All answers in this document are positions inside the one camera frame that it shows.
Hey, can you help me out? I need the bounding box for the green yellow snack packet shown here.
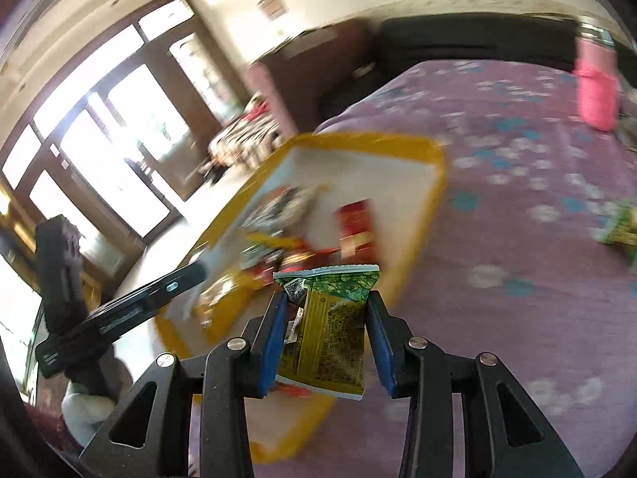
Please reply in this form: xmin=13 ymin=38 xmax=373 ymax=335
xmin=273 ymin=264 xmax=380 ymax=400

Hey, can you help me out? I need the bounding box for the purple floral tablecloth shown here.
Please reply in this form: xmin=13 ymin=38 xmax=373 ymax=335
xmin=188 ymin=58 xmax=637 ymax=478

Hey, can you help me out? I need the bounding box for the wooden glass door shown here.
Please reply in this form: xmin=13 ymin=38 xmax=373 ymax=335
xmin=1 ymin=0 xmax=248 ymax=270

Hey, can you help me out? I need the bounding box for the green snack packet on table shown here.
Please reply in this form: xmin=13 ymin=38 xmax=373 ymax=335
xmin=596 ymin=202 xmax=637 ymax=271

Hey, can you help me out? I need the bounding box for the beige round snack packet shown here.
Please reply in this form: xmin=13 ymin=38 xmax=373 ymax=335
xmin=241 ymin=184 xmax=326 ymax=237

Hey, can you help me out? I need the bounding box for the red long snack packet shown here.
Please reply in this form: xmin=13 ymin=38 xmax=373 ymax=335
xmin=335 ymin=200 xmax=379 ymax=264

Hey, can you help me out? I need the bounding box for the yellow rimmed white tray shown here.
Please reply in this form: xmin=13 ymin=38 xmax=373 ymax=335
xmin=153 ymin=132 xmax=446 ymax=464

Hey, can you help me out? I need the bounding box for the patterned blanket daybed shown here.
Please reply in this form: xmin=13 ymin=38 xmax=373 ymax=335
xmin=207 ymin=93 xmax=285 ymax=170

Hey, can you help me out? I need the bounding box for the maroon armchair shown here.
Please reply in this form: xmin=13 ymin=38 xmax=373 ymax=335
xmin=244 ymin=18 xmax=373 ymax=137

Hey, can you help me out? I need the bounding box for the pink sleeved water bottle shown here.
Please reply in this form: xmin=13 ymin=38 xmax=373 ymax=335
xmin=573 ymin=20 xmax=620 ymax=133

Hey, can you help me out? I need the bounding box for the black leather sofa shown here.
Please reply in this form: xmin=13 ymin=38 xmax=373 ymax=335
xmin=317 ymin=12 xmax=637 ymax=121

